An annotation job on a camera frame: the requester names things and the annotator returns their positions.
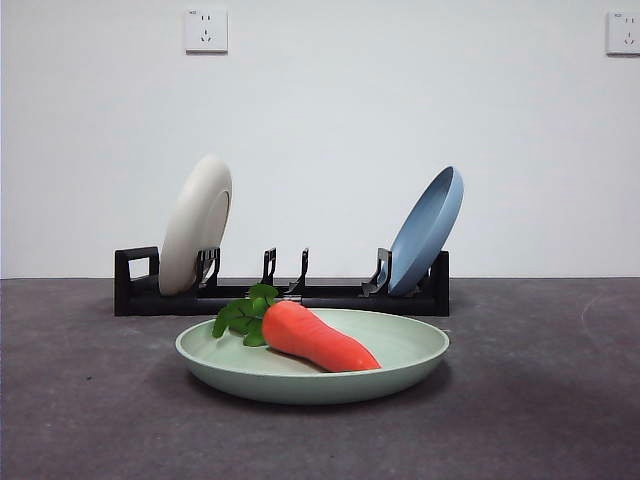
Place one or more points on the orange toy carrot green leaves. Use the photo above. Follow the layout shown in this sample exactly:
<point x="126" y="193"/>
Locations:
<point x="310" y="335"/>

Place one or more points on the blue plate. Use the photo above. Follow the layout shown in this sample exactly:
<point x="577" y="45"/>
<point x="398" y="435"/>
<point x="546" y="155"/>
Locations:
<point x="422" y="240"/>

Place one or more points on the light green plate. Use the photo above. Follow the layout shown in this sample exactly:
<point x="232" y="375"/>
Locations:
<point x="310" y="387"/>

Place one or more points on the cream white plate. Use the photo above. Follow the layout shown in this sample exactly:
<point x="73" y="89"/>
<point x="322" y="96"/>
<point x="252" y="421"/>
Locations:
<point x="195" y="225"/>

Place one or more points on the white wall socket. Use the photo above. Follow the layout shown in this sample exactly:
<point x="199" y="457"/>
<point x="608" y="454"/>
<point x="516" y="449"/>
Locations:
<point x="624" y="33"/>
<point x="206" y="31"/>

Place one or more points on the black plate rack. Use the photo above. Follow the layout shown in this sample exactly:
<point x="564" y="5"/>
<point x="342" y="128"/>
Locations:
<point x="145" y="303"/>

